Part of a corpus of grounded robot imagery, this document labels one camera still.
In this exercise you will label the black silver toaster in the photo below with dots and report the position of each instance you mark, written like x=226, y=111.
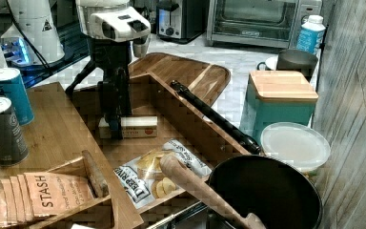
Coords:
x=181, y=21

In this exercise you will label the white butter stick box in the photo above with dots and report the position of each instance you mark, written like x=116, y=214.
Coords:
x=131, y=127

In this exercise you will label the grey metal mug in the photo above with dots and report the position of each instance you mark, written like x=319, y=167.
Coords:
x=291, y=60

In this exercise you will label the dark grey spice can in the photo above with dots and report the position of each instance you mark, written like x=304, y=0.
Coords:
x=13, y=147

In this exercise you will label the blue salt can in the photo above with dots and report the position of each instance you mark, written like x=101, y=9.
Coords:
x=12, y=87

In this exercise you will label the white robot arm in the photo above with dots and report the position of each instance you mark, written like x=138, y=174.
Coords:
x=116, y=32

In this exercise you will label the silver toaster oven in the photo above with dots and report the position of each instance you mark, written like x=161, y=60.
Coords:
x=267, y=23

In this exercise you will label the Deep River chips bag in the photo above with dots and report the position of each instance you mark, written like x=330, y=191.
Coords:
x=143, y=180

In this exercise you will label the orange Stash tea packets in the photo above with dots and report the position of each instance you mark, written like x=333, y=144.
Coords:
x=32, y=196

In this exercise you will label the wooden wok handle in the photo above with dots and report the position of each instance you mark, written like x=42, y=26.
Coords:
x=181, y=175

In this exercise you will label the black stovetop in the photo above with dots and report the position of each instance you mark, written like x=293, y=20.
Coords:
x=76, y=41

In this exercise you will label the teal canister with wooden lid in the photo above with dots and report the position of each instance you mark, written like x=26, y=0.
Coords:
x=276, y=96

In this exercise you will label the wooden cutting board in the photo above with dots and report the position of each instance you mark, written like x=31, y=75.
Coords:
x=58, y=134

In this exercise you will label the open wooden drawer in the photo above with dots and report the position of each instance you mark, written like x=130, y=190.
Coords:
x=178, y=119

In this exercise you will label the wooden tea organizer box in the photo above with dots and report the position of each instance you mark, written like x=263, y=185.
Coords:
x=96, y=213

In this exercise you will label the black wok pan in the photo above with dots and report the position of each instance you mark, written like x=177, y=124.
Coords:
x=276, y=192

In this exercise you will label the clear plastic lidded container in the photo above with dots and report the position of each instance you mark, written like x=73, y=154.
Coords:
x=295, y=144

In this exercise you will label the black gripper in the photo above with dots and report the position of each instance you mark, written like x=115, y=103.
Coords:
x=113, y=58

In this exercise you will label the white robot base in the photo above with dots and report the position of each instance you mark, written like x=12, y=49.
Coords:
x=32, y=38

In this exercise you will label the wooden serving tray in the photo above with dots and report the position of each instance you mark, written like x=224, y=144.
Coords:
x=205, y=80

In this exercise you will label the blue white bottle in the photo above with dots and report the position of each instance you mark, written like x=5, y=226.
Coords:
x=311, y=34

